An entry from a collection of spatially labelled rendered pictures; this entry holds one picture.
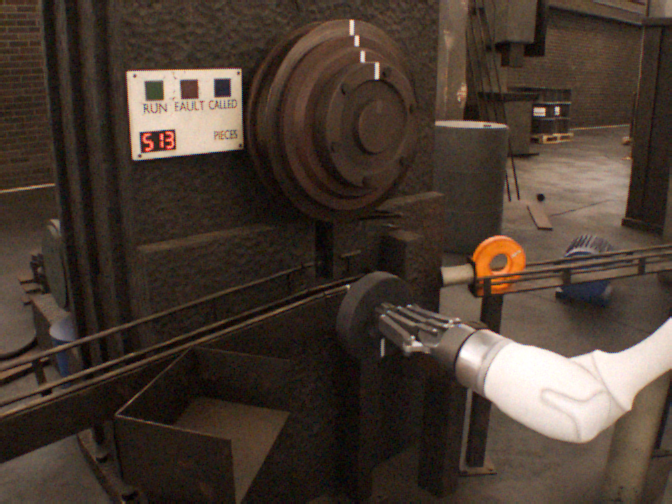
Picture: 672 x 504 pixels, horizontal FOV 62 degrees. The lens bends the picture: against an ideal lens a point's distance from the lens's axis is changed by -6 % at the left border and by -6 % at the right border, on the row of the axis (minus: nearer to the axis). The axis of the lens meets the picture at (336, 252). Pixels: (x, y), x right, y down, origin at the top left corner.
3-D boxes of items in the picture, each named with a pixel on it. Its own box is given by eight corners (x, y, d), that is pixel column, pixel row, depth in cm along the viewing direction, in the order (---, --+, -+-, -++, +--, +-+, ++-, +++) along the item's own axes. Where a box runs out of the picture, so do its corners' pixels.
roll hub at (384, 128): (312, 192, 129) (312, 61, 121) (402, 179, 146) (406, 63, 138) (329, 197, 125) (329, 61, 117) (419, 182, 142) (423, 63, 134)
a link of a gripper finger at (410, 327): (438, 352, 91) (432, 355, 90) (386, 326, 99) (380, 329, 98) (441, 330, 90) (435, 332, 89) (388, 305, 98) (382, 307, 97)
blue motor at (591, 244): (549, 304, 324) (556, 245, 313) (566, 275, 371) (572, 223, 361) (605, 315, 309) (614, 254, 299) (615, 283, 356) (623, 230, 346)
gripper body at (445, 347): (450, 386, 85) (404, 361, 92) (484, 368, 91) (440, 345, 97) (456, 341, 83) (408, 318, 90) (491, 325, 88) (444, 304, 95)
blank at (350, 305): (333, 286, 96) (347, 293, 93) (401, 260, 105) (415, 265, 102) (336, 367, 102) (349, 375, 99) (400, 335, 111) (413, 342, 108)
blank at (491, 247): (487, 296, 174) (491, 300, 171) (461, 256, 169) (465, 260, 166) (530, 265, 172) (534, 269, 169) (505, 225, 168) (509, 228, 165)
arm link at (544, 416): (469, 401, 79) (510, 410, 88) (569, 457, 68) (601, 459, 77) (502, 329, 79) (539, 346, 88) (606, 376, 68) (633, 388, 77)
